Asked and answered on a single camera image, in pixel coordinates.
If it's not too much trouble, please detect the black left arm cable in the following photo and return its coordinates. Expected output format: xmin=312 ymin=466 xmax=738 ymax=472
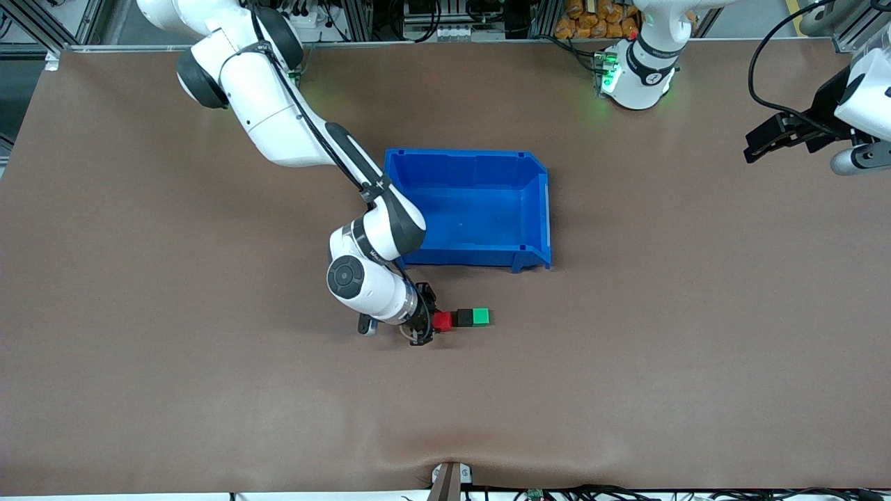
xmin=748 ymin=0 xmax=867 ymax=129

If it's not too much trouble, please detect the orange objects pile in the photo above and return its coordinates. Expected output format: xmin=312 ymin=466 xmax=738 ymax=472
xmin=555 ymin=0 xmax=642 ymax=40

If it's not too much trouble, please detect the blue plastic storage bin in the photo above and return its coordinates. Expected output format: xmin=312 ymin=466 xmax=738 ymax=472
xmin=384 ymin=148 xmax=553 ymax=273

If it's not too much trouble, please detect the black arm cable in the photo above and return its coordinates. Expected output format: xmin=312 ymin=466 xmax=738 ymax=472
xmin=247 ymin=7 xmax=418 ymax=293
xmin=748 ymin=0 xmax=867 ymax=129

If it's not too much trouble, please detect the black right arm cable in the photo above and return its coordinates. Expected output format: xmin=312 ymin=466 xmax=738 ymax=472
xmin=247 ymin=7 xmax=418 ymax=293

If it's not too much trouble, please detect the aluminium table edge rail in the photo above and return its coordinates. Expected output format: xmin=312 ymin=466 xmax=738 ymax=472
xmin=59 ymin=36 xmax=839 ymax=53

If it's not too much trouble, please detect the aluminium frame post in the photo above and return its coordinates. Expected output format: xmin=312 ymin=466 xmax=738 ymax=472
xmin=70 ymin=0 xmax=112 ymax=46
xmin=528 ymin=0 xmax=559 ymax=40
xmin=333 ymin=0 xmax=377 ymax=42
xmin=832 ymin=0 xmax=891 ymax=53

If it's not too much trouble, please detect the black base cable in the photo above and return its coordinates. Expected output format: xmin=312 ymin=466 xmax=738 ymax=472
xmin=550 ymin=35 xmax=603 ymax=70

